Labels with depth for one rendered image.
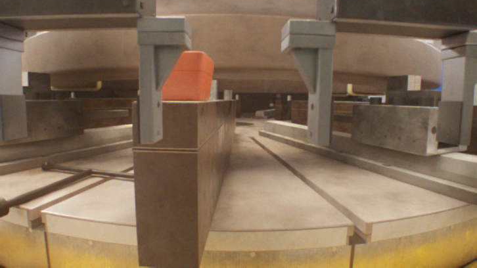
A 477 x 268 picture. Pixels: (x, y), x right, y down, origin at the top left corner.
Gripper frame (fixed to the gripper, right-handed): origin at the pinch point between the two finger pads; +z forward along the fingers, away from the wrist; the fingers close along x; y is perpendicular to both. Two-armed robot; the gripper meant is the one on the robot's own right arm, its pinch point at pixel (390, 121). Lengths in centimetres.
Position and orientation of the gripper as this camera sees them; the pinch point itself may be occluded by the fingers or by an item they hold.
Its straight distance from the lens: 25.6
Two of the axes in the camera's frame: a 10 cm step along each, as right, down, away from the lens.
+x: 10.0, 0.1, 0.3
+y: 0.3, 0.8, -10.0
